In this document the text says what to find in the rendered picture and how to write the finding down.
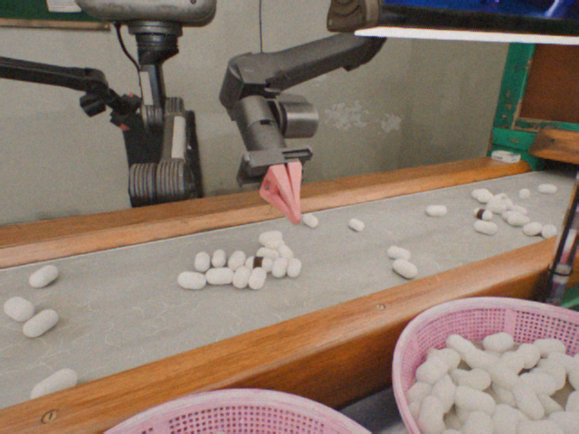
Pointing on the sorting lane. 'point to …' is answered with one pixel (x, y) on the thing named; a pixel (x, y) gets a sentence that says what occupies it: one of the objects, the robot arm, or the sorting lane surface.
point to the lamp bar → (458, 16)
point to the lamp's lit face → (465, 35)
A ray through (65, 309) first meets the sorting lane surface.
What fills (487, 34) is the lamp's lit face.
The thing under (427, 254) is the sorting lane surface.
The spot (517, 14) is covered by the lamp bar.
